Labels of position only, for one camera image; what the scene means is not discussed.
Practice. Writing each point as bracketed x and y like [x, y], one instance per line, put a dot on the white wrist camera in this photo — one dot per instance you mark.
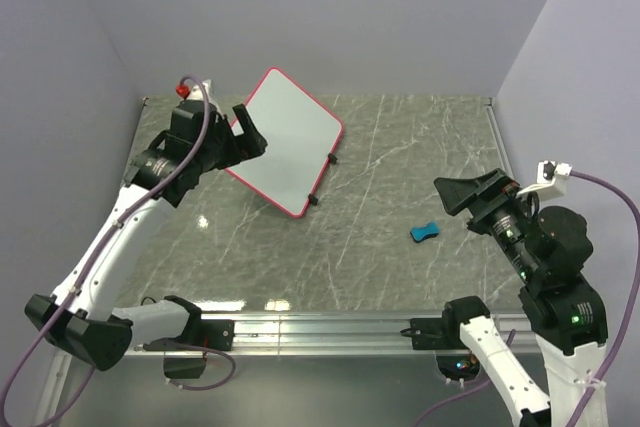
[551, 181]
[195, 92]

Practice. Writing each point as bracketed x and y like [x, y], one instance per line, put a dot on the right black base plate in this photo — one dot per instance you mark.
[430, 334]

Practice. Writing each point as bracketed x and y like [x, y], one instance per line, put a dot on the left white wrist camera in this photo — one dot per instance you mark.
[195, 92]

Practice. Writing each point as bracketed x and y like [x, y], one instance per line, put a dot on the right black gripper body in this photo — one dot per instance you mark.
[506, 219]

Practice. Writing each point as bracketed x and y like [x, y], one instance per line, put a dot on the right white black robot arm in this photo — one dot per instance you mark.
[547, 247]

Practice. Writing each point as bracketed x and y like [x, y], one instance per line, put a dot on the aluminium rail right side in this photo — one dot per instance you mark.
[488, 103]

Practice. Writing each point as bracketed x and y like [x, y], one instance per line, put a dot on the black whiteboard stand foot left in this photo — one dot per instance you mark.
[313, 199]

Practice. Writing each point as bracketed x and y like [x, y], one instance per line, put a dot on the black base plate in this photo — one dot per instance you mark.
[213, 334]
[430, 334]

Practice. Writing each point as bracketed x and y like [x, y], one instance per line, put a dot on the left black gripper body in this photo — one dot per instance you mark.
[225, 150]

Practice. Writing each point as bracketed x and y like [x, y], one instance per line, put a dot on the pink framed whiteboard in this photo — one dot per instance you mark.
[300, 132]

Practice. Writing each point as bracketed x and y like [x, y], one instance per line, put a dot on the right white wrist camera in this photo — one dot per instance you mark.
[551, 181]

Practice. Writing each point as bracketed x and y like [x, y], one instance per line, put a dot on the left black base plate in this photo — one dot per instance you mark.
[213, 334]

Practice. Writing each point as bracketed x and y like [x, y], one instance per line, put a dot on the aluminium mounting rail front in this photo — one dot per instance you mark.
[340, 333]

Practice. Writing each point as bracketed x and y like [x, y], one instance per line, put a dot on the blue whiteboard eraser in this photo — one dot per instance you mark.
[428, 231]

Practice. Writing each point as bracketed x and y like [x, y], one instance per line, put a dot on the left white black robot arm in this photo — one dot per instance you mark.
[80, 317]

